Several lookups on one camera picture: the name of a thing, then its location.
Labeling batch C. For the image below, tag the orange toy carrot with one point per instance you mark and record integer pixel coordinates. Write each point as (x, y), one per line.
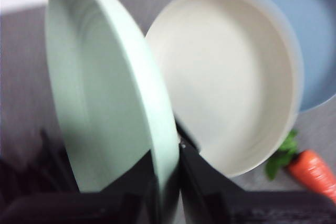
(315, 174)

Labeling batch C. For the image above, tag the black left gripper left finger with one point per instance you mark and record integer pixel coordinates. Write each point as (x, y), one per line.
(78, 209)

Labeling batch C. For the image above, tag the pale green plate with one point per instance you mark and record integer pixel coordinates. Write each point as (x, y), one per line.
(105, 77)

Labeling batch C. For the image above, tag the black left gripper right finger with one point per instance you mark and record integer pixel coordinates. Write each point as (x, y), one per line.
(249, 208)

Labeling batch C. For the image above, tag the cream plate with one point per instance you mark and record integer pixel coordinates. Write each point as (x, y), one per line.
(225, 77)

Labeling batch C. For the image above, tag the black plate rack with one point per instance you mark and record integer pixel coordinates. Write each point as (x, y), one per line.
(52, 161)

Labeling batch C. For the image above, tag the blue plate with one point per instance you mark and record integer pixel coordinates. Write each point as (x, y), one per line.
(315, 37)

